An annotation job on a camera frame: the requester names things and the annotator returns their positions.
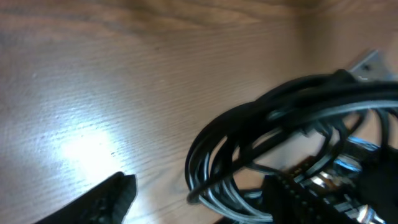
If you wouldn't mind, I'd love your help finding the black cable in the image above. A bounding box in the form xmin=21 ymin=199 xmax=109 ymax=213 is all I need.
xmin=184 ymin=49 xmax=398 ymax=224

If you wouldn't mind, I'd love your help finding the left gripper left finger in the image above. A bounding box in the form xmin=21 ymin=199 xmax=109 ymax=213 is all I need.
xmin=35 ymin=172 xmax=137 ymax=224

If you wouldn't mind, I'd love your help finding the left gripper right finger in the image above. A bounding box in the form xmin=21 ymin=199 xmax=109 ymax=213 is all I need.
xmin=214 ymin=174 xmax=358 ymax=224

